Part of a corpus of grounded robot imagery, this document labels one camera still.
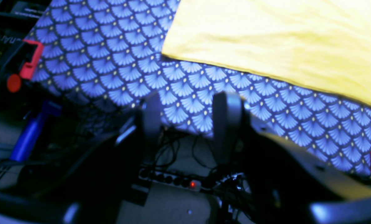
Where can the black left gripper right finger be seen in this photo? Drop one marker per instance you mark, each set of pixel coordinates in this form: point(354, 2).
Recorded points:
point(287, 183)

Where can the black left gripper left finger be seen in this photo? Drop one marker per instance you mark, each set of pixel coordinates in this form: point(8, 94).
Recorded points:
point(87, 185)

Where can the yellow T-shirt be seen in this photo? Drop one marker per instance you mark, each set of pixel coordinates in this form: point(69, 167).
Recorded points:
point(324, 45)

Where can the blue cylinder tool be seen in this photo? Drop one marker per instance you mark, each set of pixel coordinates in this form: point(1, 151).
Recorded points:
point(30, 134)

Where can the black power strip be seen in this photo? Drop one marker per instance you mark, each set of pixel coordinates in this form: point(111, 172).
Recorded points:
point(170, 179)

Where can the blue fan-patterned tablecloth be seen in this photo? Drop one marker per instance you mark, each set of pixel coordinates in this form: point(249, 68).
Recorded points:
point(106, 54)

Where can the red table clamp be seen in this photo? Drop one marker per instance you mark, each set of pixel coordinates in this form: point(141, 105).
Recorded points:
point(22, 63)

